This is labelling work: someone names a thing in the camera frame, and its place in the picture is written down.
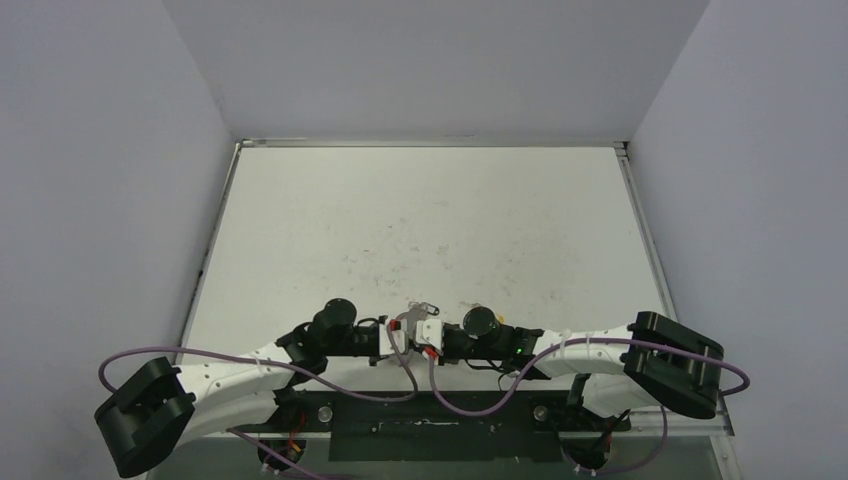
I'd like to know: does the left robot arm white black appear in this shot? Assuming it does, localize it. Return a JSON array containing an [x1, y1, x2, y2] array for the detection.
[[94, 299, 400, 478]]

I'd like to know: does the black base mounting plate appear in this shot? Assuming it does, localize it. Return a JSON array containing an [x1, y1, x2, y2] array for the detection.
[[243, 390, 631, 462]]

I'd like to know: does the silver carabiner keyring with rings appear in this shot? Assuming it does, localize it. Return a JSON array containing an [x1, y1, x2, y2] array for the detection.
[[396, 302, 431, 332]]

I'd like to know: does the aluminium front rail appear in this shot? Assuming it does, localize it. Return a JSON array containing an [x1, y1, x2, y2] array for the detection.
[[181, 390, 723, 442]]

